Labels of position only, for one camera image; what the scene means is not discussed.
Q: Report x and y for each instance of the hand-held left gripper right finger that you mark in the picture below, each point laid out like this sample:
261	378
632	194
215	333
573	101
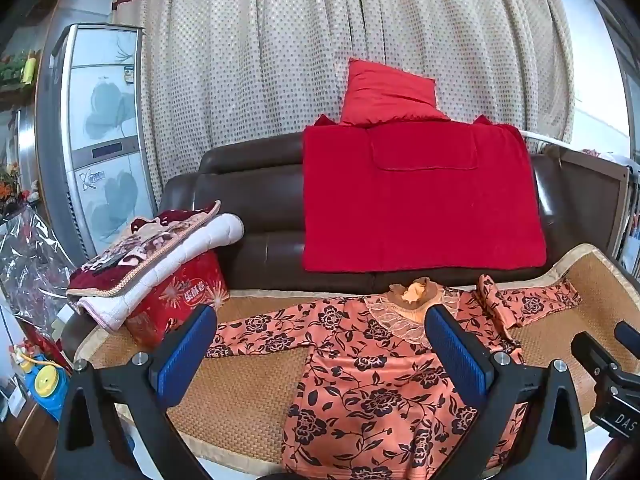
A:
455	355

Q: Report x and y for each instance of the beige dotted curtain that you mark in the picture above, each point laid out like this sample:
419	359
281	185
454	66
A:
280	60

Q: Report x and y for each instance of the green artificial plant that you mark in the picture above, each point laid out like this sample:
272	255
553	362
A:
15	67

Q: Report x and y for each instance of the red gift box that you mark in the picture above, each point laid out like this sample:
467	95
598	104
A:
185	285

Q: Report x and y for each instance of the yellow and blue toy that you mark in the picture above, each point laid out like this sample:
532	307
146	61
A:
45	385

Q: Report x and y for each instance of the clear plastic sheet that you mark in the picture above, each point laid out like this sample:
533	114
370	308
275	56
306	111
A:
30	270

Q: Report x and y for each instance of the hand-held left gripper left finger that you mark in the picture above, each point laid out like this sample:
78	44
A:
185	355

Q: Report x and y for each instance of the orange floral shirt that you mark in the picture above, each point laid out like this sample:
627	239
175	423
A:
380	385

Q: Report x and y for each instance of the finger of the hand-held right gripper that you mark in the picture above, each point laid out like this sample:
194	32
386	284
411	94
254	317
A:
592	352

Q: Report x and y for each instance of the silver refrigerator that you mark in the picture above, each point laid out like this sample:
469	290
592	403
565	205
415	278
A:
100	135

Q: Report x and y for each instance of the red towel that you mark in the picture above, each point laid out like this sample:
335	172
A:
420	210

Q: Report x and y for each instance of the woven straw mat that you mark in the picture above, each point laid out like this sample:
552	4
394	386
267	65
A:
250	400

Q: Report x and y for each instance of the red pillow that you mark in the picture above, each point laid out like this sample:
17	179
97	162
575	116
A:
385	92

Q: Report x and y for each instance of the white quilt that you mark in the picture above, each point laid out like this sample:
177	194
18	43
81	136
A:
165	270

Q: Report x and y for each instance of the brown leather sofa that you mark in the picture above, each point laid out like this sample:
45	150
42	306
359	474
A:
265	200

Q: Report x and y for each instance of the orange artificial flowers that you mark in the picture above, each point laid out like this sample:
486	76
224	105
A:
12	185

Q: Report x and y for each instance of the maroon floral blanket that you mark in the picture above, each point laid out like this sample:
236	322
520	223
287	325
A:
145	250

